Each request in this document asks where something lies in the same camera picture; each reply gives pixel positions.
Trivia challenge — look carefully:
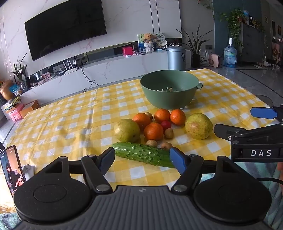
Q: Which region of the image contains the green cucumber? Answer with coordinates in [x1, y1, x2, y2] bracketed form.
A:
[112, 142, 176, 168]

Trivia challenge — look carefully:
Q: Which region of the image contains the pink small heater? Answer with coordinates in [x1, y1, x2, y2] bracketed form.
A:
[208, 54, 220, 67]

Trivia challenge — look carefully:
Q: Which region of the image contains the grey round stool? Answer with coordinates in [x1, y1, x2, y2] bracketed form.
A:
[254, 95, 275, 107]

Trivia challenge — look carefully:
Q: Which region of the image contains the teal fuzzy cloth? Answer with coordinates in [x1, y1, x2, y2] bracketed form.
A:
[230, 161, 283, 223]

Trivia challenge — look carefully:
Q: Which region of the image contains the trailing ivy plant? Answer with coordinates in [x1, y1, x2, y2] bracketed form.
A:
[218, 8, 246, 53]

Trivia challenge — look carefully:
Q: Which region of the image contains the green plastic bowl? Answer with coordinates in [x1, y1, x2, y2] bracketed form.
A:
[140, 70, 204, 110]

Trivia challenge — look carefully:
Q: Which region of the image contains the white plastic bag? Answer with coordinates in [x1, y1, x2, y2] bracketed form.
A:
[200, 50, 210, 67]

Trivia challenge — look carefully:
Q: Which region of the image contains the pile of paper booklets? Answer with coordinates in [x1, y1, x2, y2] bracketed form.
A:
[3, 97, 21, 110]

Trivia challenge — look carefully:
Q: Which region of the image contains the hanging vine plant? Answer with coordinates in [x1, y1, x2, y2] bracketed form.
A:
[199, 0, 215, 12]

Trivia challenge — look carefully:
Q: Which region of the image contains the grey metal trash can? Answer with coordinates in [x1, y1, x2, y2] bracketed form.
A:
[167, 46, 186, 71]

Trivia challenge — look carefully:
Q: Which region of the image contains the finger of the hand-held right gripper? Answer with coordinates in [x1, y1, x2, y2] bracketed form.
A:
[251, 106, 283, 122]
[214, 123, 283, 142]

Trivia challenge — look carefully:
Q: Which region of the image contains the gold round vase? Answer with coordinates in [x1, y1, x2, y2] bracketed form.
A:
[0, 80, 16, 101]

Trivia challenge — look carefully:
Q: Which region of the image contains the white phone stand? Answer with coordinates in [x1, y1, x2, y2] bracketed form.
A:
[23, 164, 34, 180]

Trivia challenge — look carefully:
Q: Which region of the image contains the green plant glass vase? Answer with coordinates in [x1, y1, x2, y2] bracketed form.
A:
[8, 53, 28, 89]

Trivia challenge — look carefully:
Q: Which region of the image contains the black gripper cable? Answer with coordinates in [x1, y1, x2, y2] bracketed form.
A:
[250, 177, 283, 184]

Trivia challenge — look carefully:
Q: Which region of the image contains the blue water jug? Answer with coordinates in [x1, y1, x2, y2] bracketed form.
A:
[224, 38, 237, 68]

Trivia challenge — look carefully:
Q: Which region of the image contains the blue snack packet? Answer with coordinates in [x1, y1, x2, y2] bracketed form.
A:
[9, 84, 22, 95]

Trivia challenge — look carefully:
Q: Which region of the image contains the grey drawer cabinet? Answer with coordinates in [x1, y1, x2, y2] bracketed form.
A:
[240, 22, 266, 63]

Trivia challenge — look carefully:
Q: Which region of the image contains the black smartphone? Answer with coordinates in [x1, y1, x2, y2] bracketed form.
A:
[0, 145, 26, 196]

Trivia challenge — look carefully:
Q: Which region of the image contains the yellow checked tablecloth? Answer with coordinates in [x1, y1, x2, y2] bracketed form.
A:
[4, 68, 279, 193]

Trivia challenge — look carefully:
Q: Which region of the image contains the blue picture card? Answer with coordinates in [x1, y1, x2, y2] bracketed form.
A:
[137, 34, 146, 51]

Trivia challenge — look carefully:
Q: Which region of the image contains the black power cable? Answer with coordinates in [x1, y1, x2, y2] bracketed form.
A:
[81, 66, 101, 93]

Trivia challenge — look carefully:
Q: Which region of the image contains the yellow-green pear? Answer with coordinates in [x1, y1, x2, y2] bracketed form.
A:
[113, 119, 141, 142]
[184, 113, 213, 140]

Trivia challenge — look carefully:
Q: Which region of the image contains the potted plant black pot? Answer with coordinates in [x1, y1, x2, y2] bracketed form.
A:
[177, 24, 213, 68]

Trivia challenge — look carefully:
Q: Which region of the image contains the black wall television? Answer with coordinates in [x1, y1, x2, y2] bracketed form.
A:
[24, 0, 108, 62]

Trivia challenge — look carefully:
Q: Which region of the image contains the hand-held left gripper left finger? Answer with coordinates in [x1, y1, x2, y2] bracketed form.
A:
[41, 147, 116, 194]

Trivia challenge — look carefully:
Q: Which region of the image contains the white router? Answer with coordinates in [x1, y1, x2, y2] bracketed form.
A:
[58, 58, 79, 77]

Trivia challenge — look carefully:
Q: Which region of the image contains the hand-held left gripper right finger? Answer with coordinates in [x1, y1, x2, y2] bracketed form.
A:
[169, 147, 241, 193]

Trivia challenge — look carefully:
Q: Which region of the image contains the round paper fan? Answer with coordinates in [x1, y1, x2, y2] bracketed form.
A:
[152, 32, 168, 48]

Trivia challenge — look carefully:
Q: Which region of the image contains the orange cardboard box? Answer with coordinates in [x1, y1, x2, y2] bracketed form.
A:
[19, 100, 40, 118]

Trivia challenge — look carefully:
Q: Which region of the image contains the white marble tv cabinet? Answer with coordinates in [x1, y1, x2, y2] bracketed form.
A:
[20, 50, 190, 107]

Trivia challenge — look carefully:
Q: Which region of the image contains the pink cardboard box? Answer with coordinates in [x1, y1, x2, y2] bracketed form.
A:
[4, 104, 25, 121]

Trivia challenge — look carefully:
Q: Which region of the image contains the orange mandarin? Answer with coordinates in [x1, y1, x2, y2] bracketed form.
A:
[154, 108, 171, 123]
[170, 109, 186, 126]
[144, 122, 164, 142]
[132, 113, 151, 131]

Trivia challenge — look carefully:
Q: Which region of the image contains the red tomato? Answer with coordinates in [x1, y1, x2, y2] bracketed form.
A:
[160, 120, 172, 131]

